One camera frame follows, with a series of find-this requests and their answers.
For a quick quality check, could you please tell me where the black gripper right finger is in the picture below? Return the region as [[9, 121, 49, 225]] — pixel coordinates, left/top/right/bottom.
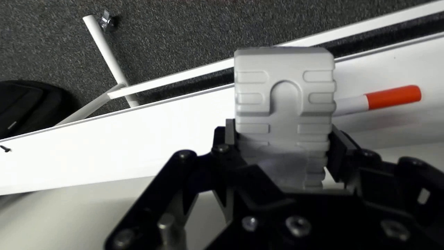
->
[[325, 127, 444, 250]]

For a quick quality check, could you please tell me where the white metal whiteboard stand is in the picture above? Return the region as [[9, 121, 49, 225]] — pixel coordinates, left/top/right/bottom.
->
[[56, 0, 444, 128]]

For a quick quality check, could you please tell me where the metal wing nut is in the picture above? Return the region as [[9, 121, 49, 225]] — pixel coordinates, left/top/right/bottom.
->
[[97, 9, 115, 31]]

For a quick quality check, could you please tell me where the orange capped white marker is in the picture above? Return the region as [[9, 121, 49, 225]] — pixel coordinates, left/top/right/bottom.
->
[[332, 84, 423, 118]]

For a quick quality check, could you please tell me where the black bag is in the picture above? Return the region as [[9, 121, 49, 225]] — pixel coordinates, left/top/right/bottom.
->
[[0, 79, 81, 140]]

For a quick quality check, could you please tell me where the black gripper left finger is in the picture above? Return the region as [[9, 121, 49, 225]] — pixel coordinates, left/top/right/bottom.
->
[[104, 118, 281, 250]]

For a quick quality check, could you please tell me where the white whiteboard marker tray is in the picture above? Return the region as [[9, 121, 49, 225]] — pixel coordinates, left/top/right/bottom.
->
[[0, 31, 444, 197]]

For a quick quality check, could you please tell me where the large whiteboard with grey frame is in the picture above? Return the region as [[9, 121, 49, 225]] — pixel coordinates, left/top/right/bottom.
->
[[0, 140, 444, 250]]

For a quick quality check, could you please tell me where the white ribbed whiteboard eraser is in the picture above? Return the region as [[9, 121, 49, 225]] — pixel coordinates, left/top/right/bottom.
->
[[232, 45, 337, 190]]

